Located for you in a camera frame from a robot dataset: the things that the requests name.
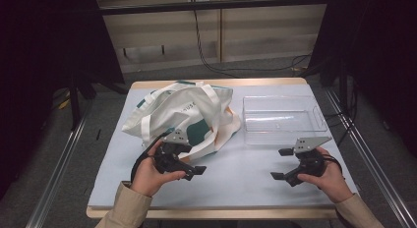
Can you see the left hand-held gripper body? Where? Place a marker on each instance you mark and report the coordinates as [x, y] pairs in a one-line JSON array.
[[167, 159]]

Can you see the metal floor rail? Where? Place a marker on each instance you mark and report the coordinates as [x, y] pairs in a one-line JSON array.
[[377, 169], [55, 175]]

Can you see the black metal stand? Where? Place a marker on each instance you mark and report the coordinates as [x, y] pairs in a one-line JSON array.
[[74, 103]]

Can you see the black horizontal bar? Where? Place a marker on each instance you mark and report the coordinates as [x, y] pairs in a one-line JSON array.
[[213, 5]]

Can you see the black curtain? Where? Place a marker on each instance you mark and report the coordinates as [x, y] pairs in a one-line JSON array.
[[380, 51], [39, 57]]

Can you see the clear plastic box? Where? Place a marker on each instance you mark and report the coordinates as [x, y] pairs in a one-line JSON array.
[[278, 123]]

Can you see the person's right hand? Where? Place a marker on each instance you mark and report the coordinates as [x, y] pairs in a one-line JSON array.
[[332, 183]]

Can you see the white and green tote bag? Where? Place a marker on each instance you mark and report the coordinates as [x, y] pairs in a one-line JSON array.
[[183, 106]]

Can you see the light blue table mat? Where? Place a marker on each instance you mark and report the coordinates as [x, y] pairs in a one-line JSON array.
[[236, 182]]

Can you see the person's left hand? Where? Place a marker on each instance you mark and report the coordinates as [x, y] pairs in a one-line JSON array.
[[147, 175]]

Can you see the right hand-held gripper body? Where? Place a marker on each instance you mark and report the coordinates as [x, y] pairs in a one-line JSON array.
[[309, 164]]

